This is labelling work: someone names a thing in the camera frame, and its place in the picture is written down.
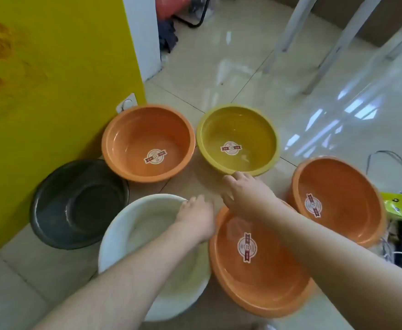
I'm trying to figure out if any person's left hand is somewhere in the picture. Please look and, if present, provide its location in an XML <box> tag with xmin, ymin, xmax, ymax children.
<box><xmin>175</xmin><ymin>195</ymin><xmax>217</xmax><ymax>244</ymax></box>

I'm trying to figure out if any person's right hand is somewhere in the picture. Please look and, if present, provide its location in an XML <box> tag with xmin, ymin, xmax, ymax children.
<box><xmin>220</xmin><ymin>171</ymin><xmax>284</xmax><ymax>222</ymax></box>

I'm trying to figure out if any white plastic basin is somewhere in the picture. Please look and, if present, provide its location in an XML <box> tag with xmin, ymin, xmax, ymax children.
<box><xmin>98</xmin><ymin>194</ymin><xmax>212</xmax><ymax>322</ymax></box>

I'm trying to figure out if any person's left forearm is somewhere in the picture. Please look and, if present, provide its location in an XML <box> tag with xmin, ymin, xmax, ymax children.
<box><xmin>32</xmin><ymin>221</ymin><xmax>203</xmax><ymax>330</ymax></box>

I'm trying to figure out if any person's right forearm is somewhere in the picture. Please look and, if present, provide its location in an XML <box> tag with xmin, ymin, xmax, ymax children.
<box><xmin>256</xmin><ymin>202</ymin><xmax>402</xmax><ymax>330</ymax></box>

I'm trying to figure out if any yellow plastic basin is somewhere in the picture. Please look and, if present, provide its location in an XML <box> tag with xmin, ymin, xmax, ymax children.
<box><xmin>196</xmin><ymin>104</ymin><xmax>281</xmax><ymax>177</ymax></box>

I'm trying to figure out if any orange plastic basin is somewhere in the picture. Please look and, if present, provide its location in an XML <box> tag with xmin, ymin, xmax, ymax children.
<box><xmin>101</xmin><ymin>104</ymin><xmax>197</xmax><ymax>183</ymax></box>
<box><xmin>286</xmin><ymin>157</ymin><xmax>387</xmax><ymax>248</ymax></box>
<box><xmin>208</xmin><ymin>199</ymin><xmax>317</xmax><ymax>319</ymax></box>

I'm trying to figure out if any dark grey plastic basin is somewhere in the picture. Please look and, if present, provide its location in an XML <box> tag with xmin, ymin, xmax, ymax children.
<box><xmin>29</xmin><ymin>159</ymin><xmax>129</xmax><ymax>250</ymax></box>

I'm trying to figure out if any dark blue cloth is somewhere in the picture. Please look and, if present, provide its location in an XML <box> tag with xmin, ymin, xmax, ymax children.
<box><xmin>158</xmin><ymin>19</ymin><xmax>179</xmax><ymax>54</ymax></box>

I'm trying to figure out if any yellow-green packet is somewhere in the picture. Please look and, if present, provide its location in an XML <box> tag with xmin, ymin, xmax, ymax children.
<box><xmin>380</xmin><ymin>192</ymin><xmax>402</xmax><ymax>222</ymax></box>

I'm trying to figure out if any yellow flower-print panel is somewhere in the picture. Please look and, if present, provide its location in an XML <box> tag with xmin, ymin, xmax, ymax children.
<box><xmin>0</xmin><ymin>0</ymin><xmax>147</xmax><ymax>267</ymax></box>

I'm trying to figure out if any red round object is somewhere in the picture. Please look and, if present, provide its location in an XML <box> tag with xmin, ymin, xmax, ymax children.
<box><xmin>155</xmin><ymin>0</ymin><xmax>191</xmax><ymax>20</ymax></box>

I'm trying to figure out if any white plastic chair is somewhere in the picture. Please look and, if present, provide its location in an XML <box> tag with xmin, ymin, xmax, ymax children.
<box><xmin>262</xmin><ymin>0</ymin><xmax>402</xmax><ymax>96</ymax></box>

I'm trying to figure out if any black metal frame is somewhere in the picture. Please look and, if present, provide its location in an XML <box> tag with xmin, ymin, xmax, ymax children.
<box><xmin>172</xmin><ymin>0</ymin><xmax>212</xmax><ymax>29</ymax></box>

